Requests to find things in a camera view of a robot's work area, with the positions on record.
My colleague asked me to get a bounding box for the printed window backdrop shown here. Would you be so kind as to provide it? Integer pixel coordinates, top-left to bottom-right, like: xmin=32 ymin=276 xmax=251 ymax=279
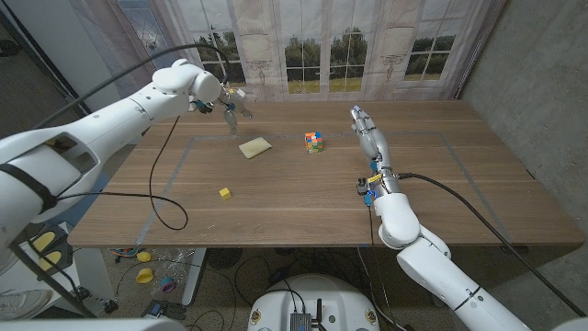
xmin=68 ymin=0 xmax=509 ymax=103

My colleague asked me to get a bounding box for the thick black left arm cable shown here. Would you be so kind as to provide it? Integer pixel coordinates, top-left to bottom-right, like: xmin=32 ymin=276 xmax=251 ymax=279
xmin=8 ymin=43 xmax=233 ymax=319

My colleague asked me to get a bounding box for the black round floor fan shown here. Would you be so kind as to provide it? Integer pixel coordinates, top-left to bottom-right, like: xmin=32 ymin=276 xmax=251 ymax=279
xmin=206 ymin=247 xmax=243 ymax=270

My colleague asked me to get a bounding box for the thin black left wrist cable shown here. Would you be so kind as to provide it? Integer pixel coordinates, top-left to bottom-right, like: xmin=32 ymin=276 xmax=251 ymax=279
xmin=54 ymin=114 xmax=189 ymax=232

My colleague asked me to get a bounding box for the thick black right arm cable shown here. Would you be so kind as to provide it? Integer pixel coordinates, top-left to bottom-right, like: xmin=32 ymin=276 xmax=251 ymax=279
xmin=397 ymin=172 xmax=588 ymax=319

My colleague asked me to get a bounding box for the pale yellow sponge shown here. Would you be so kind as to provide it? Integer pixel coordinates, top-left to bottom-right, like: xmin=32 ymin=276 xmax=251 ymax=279
xmin=238 ymin=136 xmax=273 ymax=160

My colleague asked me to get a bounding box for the grey white sneaker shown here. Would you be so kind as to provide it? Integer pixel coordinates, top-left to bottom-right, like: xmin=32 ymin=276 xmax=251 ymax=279
xmin=0 ymin=289 xmax=54 ymax=322

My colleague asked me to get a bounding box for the black blue floor device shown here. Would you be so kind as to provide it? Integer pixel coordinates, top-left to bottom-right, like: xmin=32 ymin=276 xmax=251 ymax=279
xmin=141 ymin=301 xmax=187 ymax=321

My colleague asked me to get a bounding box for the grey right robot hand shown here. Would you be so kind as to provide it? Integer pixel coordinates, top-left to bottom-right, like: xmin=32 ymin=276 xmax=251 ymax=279
xmin=349 ymin=105 xmax=401 ymax=197

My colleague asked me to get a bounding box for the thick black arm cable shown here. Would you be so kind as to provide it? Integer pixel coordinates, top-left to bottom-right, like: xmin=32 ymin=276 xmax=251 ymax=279
xmin=397 ymin=172 xmax=588 ymax=319
xmin=8 ymin=43 xmax=233 ymax=319

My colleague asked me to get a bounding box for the white floor platform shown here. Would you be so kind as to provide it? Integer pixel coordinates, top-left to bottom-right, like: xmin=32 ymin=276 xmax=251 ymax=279
xmin=0 ymin=223 xmax=116 ymax=318

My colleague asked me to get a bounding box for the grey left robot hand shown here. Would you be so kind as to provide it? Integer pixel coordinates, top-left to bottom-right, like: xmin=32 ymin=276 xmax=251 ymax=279
xmin=218 ymin=86 xmax=254 ymax=137

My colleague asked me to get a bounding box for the clear plastic packaging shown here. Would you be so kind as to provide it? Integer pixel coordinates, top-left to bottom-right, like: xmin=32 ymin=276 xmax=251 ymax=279
xmin=153 ymin=247 xmax=197 ymax=281

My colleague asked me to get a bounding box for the white table leg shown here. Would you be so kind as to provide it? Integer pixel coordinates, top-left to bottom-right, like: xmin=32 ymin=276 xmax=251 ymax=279
xmin=181 ymin=247 xmax=208 ymax=307

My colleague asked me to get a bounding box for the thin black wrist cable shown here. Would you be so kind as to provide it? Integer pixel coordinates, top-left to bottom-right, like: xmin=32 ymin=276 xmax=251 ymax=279
xmin=54 ymin=114 xmax=189 ymax=232
xmin=367 ymin=204 xmax=396 ymax=323

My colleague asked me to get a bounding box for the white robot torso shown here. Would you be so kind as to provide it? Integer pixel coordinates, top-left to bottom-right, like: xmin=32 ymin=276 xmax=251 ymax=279
xmin=247 ymin=274 xmax=381 ymax=331

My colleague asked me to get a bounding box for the grey module on torso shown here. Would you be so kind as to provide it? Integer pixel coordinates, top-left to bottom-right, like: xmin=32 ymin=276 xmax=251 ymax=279
xmin=289 ymin=312 xmax=313 ymax=331

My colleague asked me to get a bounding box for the black yellow foot pedal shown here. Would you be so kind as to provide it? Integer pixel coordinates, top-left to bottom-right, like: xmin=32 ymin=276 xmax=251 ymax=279
xmin=36 ymin=247 xmax=74 ymax=273
xmin=28 ymin=223 xmax=70 ymax=252

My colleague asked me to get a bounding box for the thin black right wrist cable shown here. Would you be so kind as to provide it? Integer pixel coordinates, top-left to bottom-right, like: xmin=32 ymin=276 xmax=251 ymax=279
xmin=367 ymin=204 xmax=396 ymax=323

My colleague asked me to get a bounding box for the multicoloured puzzle cube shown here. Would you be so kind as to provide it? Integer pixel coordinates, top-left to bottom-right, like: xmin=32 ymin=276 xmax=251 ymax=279
xmin=304 ymin=131 xmax=324 ymax=154

